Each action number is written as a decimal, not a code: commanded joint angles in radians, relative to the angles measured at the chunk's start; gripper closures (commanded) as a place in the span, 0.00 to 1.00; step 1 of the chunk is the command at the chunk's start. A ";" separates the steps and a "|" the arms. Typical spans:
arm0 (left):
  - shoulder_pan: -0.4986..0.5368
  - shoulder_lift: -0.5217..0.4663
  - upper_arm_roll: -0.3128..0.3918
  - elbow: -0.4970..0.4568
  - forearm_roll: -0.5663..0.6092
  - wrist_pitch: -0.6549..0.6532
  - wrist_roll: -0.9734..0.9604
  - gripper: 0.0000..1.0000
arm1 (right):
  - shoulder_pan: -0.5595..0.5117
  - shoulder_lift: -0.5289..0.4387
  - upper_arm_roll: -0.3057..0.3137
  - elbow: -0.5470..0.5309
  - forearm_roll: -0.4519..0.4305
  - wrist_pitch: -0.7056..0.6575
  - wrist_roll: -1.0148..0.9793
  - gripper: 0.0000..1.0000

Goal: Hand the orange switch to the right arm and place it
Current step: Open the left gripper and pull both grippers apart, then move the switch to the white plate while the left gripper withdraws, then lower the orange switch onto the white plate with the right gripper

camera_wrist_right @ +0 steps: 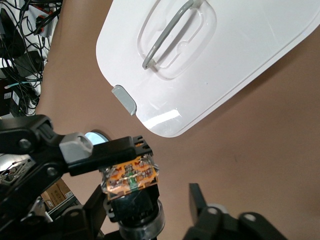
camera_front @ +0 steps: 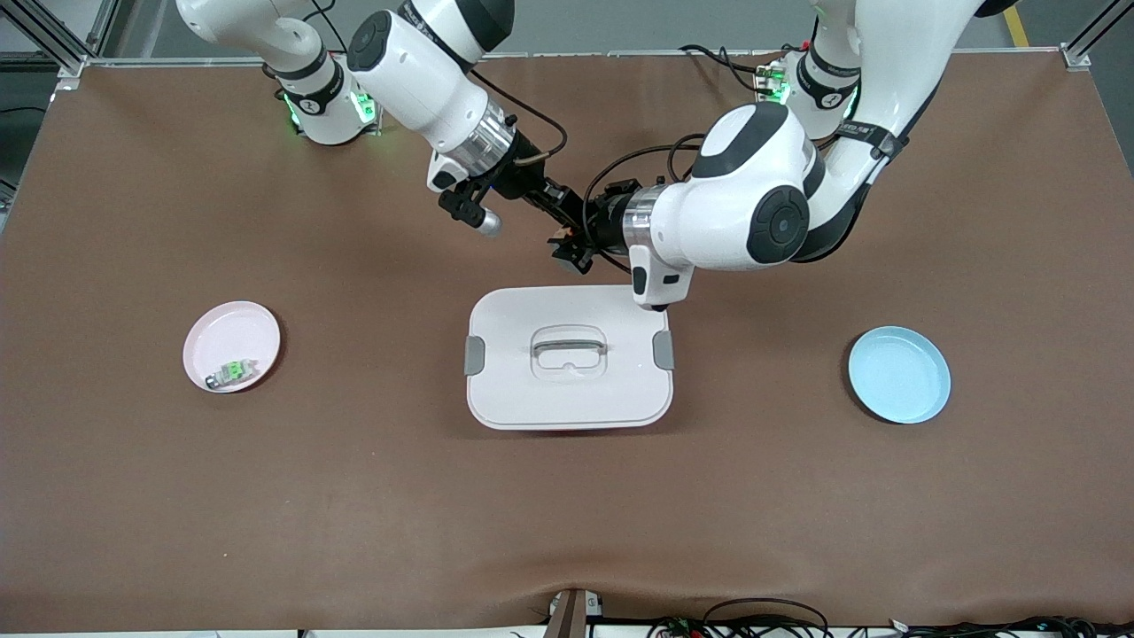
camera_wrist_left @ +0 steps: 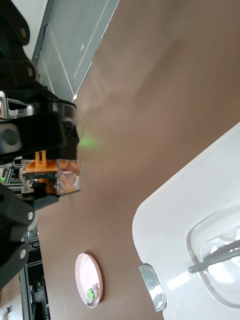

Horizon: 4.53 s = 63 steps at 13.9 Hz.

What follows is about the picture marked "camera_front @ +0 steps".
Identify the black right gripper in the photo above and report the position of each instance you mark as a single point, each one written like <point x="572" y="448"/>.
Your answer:
<point x="523" y="177"/>

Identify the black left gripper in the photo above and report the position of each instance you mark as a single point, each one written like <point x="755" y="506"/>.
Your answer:
<point x="606" y="221"/>

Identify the orange and black switch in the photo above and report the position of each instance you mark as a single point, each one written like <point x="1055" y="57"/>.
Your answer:
<point x="567" y="257"/>

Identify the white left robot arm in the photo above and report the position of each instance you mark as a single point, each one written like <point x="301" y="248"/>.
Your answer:
<point x="753" y="177"/>

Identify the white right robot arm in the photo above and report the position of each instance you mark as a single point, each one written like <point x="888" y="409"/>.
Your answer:
<point x="416" y="71"/>

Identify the white lidded container grey latches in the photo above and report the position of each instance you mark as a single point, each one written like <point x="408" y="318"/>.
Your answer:
<point x="567" y="399"/>

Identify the brown table mat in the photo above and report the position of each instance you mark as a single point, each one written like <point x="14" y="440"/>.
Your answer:
<point x="567" y="514"/>

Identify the light blue round plate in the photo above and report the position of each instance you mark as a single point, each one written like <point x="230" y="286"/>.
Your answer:
<point x="899" y="375"/>

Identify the pale pink round plate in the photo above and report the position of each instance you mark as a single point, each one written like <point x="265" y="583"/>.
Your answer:
<point x="226" y="332"/>

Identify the green and silver switch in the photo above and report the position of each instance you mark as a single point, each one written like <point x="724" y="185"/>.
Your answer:
<point x="234" y="370"/>

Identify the metal table edge bracket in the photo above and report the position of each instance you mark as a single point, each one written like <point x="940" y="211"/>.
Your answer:
<point x="571" y="616"/>

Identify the aluminium frame profile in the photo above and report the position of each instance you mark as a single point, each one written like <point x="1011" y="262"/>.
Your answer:
<point x="53" y="40"/>
<point x="1094" y="35"/>

